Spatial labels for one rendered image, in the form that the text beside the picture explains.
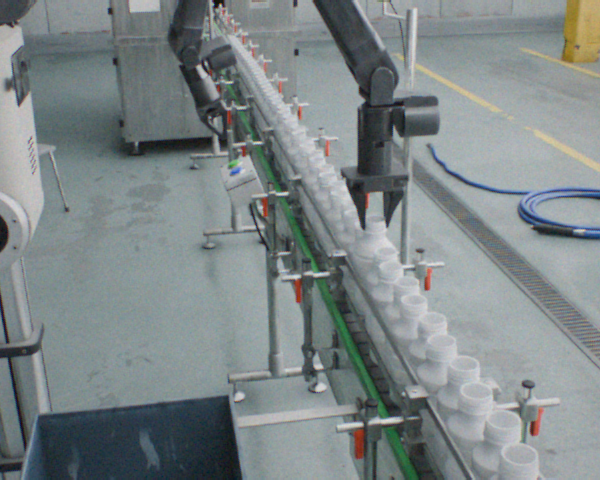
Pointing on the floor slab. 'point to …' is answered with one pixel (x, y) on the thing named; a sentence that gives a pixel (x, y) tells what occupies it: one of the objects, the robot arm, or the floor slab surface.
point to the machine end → (165, 66)
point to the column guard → (583, 31)
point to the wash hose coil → (549, 198)
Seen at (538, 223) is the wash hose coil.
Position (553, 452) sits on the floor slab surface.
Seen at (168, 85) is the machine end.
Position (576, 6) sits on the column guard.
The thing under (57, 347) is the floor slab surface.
